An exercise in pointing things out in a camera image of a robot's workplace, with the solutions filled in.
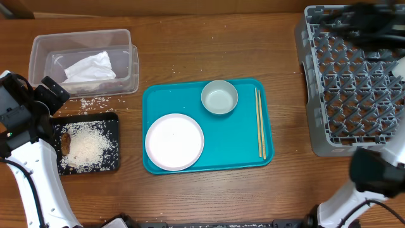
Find scattered rice grains on table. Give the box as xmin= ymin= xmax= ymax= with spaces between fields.
xmin=58 ymin=96 xmax=130 ymax=116

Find brown food scrap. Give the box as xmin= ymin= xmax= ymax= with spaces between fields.
xmin=61 ymin=132 xmax=71 ymax=156

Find white napkin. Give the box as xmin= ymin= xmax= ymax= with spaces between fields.
xmin=64 ymin=51 xmax=116 ymax=83

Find rice pile on tray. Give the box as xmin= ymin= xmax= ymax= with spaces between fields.
xmin=58 ymin=120 xmax=120 ymax=174

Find teal serving tray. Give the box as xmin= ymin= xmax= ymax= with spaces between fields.
xmin=142 ymin=78 xmax=275 ymax=172

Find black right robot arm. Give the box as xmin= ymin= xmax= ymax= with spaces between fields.
xmin=295 ymin=1 xmax=404 ymax=227

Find wooden chopstick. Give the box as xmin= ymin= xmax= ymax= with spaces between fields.
xmin=254 ymin=88 xmax=263 ymax=158
xmin=258 ymin=90 xmax=266 ymax=160

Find black plastic tray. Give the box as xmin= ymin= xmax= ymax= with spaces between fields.
xmin=50 ymin=111 xmax=121 ymax=175

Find white paper cup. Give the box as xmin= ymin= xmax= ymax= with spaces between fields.
xmin=391 ymin=57 xmax=405 ymax=81

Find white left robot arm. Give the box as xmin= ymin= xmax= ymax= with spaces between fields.
xmin=1 ymin=70 xmax=81 ymax=227

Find clear plastic bin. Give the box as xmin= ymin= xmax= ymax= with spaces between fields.
xmin=28 ymin=29 xmax=140 ymax=98

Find grey bowl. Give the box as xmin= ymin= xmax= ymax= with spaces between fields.
xmin=201 ymin=80 xmax=239 ymax=115

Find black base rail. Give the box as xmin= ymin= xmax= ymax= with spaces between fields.
xmin=97 ymin=213 xmax=308 ymax=228

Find large white plate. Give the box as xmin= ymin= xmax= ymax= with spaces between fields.
xmin=144 ymin=113 xmax=204 ymax=172

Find grey dishwasher rack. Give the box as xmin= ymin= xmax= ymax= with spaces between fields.
xmin=294 ymin=5 xmax=404 ymax=156

